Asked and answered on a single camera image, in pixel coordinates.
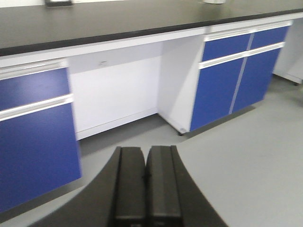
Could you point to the blue and white bench cabinet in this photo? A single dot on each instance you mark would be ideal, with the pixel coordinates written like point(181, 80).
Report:
point(53, 94)

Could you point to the black power outlet box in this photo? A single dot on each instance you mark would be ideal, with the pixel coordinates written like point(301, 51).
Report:
point(58, 3)

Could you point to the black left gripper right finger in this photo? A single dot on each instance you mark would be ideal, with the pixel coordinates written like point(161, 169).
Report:
point(162, 200)

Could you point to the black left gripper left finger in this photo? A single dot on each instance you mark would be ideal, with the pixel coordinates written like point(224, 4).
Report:
point(130, 198)

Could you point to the white container on bench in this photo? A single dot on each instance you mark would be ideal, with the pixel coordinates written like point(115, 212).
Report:
point(214, 1)

